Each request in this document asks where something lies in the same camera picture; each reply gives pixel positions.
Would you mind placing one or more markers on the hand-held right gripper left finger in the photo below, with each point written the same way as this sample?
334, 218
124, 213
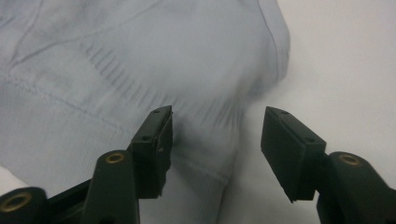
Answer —
152, 155

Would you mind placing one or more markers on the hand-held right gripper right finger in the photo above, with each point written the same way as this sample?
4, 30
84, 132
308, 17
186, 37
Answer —
289, 155

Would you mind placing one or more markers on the light blue garment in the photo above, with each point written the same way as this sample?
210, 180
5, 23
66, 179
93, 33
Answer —
124, 62

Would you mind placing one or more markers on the white table sheet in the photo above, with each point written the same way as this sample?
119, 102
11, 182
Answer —
342, 77

